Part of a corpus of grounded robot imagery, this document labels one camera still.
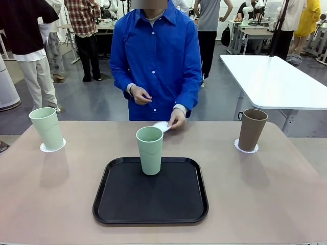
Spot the person in grey top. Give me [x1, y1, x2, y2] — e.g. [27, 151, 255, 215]
[196, 0, 233, 89]

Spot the teal green tall cup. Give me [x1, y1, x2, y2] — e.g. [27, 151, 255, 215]
[135, 126, 164, 176]

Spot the white cylindrical appliance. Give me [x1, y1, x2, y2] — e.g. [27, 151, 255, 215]
[0, 55, 21, 112]

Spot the person's left hand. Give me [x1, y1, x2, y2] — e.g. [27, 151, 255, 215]
[168, 108, 186, 130]

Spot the white rounded table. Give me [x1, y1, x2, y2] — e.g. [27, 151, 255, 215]
[219, 55, 327, 138]

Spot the seated person in black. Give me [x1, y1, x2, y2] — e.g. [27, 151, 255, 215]
[236, 0, 258, 22]

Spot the person in beige top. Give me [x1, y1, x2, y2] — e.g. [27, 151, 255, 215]
[270, 0, 307, 61]

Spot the grey background desk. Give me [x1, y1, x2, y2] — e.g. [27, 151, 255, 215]
[228, 20, 275, 56]

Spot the black hanging bag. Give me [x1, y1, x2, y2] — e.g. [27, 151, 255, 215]
[221, 24, 232, 47]

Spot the person's left forearm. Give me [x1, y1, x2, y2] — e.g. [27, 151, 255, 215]
[172, 76, 203, 118]

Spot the person in blue shirt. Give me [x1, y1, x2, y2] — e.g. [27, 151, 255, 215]
[109, 0, 203, 122]

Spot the person in plaid shirt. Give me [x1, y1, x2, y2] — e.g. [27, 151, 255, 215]
[63, 0, 103, 83]

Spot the person's right forearm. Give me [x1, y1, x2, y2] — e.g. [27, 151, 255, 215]
[110, 70, 136, 102]

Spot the person in black top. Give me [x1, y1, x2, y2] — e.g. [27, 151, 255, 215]
[0, 0, 61, 113]

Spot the pale green tall cup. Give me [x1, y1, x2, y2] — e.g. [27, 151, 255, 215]
[29, 107, 64, 151]

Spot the brown tall cup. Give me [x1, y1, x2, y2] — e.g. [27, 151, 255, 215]
[239, 108, 268, 151]

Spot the person in patterned grey skirt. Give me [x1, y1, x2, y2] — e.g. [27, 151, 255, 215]
[38, 0, 66, 82]

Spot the person in yellow raincoat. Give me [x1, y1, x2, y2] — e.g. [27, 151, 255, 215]
[288, 0, 322, 56]

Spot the black plastic tray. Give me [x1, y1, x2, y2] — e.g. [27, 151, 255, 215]
[92, 157, 209, 225]

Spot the person's right hand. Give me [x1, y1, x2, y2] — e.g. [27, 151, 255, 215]
[129, 85, 153, 106]

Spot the grey cloth heap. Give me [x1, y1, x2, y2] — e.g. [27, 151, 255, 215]
[285, 54, 302, 68]

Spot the white scalloped paper coaster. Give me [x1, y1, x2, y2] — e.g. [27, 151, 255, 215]
[152, 121, 172, 133]
[233, 138, 259, 154]
[39, 137, 67, 153]

